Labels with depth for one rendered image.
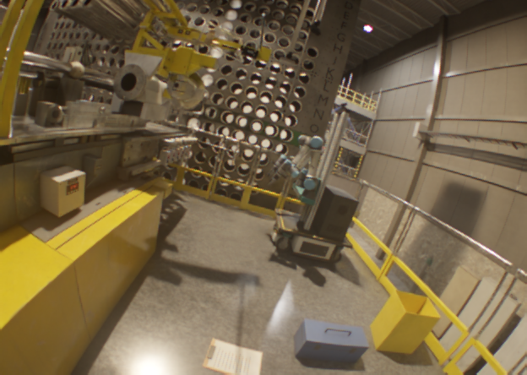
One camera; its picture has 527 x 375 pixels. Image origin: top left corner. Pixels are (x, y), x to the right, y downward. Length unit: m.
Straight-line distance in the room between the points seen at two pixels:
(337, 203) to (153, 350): 2.20
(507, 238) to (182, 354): 7.01
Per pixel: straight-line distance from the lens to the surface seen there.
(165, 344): 1.47
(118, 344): 1.45
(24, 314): 0.91
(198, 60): 2.12
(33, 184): 1.29
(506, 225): 7.19
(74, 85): 1.80
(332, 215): 2.63
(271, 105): 4.25
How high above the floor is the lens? 1.23
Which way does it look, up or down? 11 degrees down
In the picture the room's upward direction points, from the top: 17 degrees clockwise
